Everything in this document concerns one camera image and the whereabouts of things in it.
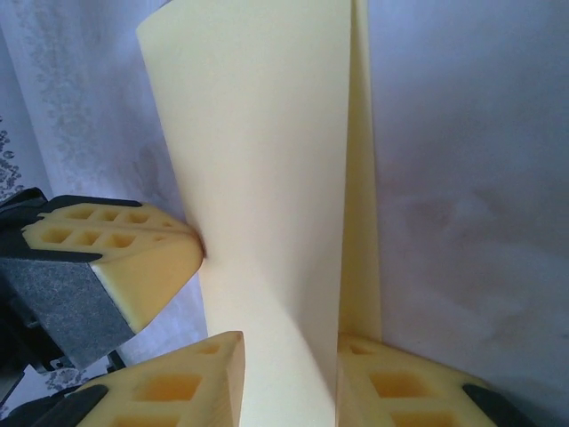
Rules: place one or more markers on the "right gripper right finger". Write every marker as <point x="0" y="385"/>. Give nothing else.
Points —
<point x="400" y="396"/>

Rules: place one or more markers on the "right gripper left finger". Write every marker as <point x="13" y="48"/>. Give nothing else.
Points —
<point x="178" y="391"/>

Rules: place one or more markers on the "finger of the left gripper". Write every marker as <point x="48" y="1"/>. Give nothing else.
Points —
<point x="146" y="276"/>
<point x="117" y="217"/>

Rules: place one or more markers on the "yellow paper sheet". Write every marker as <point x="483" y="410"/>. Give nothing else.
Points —
<point x="266" y="178"/>

